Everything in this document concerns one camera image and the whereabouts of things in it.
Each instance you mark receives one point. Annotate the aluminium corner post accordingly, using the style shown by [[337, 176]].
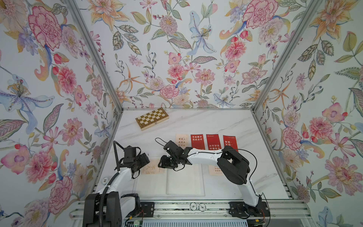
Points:
[[300, 29], [76, 14]]

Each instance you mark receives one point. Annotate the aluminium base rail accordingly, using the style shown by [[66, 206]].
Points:
[[221, 213]]

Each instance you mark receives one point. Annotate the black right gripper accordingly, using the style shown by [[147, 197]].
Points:
[[164, 163]]

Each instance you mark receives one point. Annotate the wooden folding chess board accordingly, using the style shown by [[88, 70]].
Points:
[[151, 119]]

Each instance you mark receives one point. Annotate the aluminium corner post right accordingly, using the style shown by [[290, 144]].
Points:
[[300, 29]]

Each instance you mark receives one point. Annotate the beige card lower right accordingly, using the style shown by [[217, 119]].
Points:
[[215, 171]]

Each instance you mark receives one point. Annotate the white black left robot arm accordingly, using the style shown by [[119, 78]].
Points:
[[109, 207]]

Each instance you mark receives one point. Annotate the beige card red characters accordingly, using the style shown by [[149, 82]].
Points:
[[182, 140]]

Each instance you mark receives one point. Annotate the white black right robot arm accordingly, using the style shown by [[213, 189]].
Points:
[[233, 165]]

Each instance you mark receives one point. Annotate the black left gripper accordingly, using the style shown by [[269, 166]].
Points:
[[144, 158]]

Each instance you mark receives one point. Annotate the white photo album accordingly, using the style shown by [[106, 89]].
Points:
[[187, 181]]

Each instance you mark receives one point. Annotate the beige card gold characters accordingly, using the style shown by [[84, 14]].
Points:
[[152, 168]]

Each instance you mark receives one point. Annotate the aluminium corner post left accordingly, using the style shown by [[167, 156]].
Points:
[[76, 14]]

